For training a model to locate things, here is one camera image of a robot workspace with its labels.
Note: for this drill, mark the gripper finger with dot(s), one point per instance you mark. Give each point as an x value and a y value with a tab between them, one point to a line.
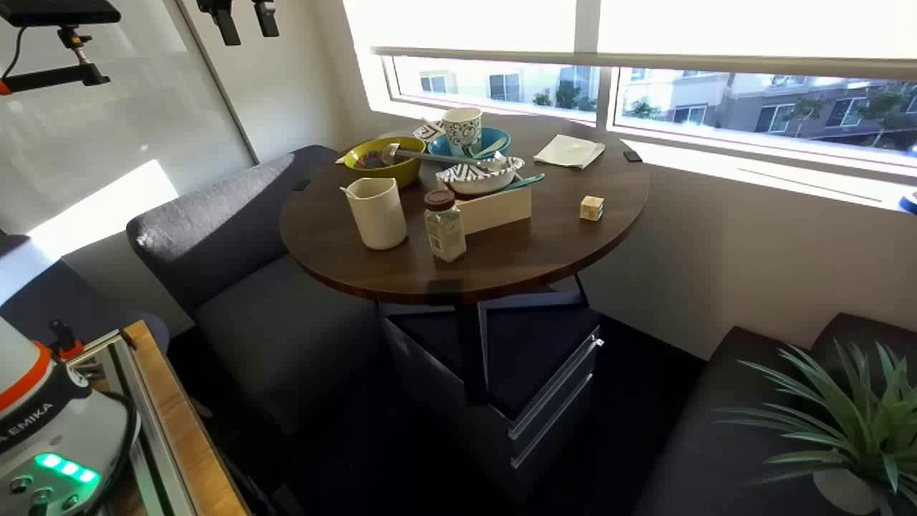
226	29
267	20

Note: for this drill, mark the light wooden box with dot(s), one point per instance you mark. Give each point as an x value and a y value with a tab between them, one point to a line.
498	210

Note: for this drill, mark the white plastic spoon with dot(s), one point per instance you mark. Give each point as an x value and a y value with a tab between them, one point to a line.
491	147

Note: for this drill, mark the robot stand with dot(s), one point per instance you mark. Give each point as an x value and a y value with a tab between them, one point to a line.
179	430

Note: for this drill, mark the dark seat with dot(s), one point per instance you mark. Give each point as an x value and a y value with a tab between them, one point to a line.
716	437

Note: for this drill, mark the dark filing cabinet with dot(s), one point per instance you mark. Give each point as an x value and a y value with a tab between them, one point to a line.
544	373

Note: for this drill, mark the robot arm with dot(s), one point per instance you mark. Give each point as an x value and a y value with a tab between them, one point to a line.
50	437

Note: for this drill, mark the zigzag patterned bowl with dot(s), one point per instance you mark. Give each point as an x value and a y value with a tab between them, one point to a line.
476	183

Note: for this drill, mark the potted green plant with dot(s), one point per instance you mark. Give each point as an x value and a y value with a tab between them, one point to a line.
860	430

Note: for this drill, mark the small wooden cube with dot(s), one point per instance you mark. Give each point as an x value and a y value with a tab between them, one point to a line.
592	208

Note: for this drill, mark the grey armchair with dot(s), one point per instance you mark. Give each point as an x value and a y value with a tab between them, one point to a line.
236	287

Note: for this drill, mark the teal spoon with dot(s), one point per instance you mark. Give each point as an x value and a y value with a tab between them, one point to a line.
526	180

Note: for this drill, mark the green bowl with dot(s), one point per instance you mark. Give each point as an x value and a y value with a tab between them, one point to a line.
401	172

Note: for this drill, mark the patterned paper cup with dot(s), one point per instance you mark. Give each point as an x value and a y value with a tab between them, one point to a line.
463	129

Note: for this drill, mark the white napkin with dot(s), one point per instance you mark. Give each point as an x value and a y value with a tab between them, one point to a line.
569	151

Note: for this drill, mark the small black object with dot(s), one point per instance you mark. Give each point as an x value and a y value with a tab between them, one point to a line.
632	156

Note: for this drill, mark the window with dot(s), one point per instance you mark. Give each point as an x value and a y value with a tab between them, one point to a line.
716	93

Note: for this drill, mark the metal ladle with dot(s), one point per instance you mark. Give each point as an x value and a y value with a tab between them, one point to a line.
430	155

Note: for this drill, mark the glass spice jar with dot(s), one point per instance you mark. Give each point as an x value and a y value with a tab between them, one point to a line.
445	233

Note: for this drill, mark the blue bowl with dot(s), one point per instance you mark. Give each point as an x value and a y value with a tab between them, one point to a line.
494	136

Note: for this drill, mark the camera on mount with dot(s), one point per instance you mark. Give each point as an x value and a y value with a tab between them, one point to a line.
57	11

